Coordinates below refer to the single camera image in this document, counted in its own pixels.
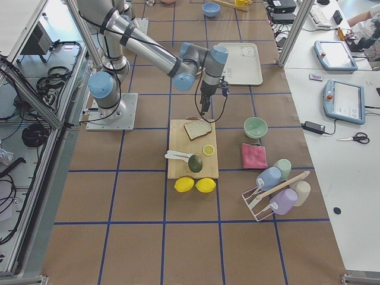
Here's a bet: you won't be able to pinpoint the whole lemon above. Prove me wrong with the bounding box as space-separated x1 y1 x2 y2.
195 178 216 193
174 177 195 193

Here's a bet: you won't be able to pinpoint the wooden dish rack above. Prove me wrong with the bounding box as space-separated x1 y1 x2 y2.
215 0 252 12

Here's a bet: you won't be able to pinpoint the left whole lemon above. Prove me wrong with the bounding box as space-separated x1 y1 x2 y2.
174 177 195 193

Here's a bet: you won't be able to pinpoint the far teach pendant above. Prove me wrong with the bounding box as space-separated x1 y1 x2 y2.
313 41 358 73

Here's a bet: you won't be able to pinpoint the green cup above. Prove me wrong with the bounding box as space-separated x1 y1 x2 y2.
273 159 292 181

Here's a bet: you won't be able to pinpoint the teach pendant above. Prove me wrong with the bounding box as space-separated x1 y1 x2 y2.
322 80 365 125
313 41 358 73

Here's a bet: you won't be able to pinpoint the aluminium frame post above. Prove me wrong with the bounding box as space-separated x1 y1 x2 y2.
278 0 314 68

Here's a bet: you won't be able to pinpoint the blue cup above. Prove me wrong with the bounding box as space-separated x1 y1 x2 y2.
256 167 281 191

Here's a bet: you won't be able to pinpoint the light green bowl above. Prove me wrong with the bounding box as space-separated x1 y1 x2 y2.
243 117 268 139

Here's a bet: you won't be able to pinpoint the purple cup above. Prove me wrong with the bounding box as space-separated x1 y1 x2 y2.
270 188 298 215

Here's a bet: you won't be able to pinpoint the right whole lemon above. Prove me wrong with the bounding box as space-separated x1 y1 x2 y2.
195 178 216 193

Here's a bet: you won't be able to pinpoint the cream bear tray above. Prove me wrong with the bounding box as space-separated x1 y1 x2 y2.
218 42 263 86

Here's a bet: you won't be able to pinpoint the yellow mug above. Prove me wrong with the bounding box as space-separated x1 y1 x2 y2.
235 0 247 7

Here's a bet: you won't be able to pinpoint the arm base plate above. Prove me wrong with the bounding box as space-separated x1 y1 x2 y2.
85 93 138 131
132 18 149 36

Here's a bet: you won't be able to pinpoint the white wire cup rack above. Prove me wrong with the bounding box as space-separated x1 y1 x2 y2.
241 170 310 222

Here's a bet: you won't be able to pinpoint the beige cup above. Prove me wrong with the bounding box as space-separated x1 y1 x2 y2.
290 180 311 207

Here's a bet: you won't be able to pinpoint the black computer box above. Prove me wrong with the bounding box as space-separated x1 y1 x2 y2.
268 0 296 14

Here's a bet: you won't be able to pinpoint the black power adapter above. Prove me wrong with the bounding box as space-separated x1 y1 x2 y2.
271 13 295 24

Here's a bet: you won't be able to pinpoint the blue bowl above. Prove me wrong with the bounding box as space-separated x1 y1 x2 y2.
202 2 221 17

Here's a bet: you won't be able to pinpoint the scissors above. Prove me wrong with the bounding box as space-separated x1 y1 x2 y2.
337 132 370 145

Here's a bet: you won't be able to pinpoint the wooden cutting board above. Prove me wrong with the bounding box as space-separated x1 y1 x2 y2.
167 119 219 179

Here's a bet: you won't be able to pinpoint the white bread slice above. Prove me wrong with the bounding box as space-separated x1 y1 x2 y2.
183 120 212 141

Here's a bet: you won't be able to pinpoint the near teach pendant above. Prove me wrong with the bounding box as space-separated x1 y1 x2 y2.
322 80 365 125

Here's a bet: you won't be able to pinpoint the pink cloth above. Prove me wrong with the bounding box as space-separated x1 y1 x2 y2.
242 143 268 169

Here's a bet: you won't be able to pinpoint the avocado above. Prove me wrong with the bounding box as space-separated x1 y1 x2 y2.
188 154 203 173

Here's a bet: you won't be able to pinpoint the small power brick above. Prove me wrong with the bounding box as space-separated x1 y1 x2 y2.
301 121 325 135

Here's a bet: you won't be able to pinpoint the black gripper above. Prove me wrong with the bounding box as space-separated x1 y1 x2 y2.
200 76 229 115

